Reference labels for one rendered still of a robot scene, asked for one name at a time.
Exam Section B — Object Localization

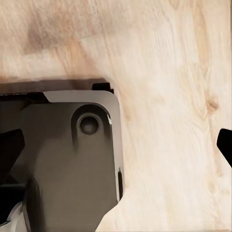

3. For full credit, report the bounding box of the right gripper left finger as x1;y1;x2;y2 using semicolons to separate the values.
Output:
0;129;25;186

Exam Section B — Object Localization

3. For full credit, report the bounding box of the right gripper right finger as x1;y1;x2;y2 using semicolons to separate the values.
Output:
217;128;232;167

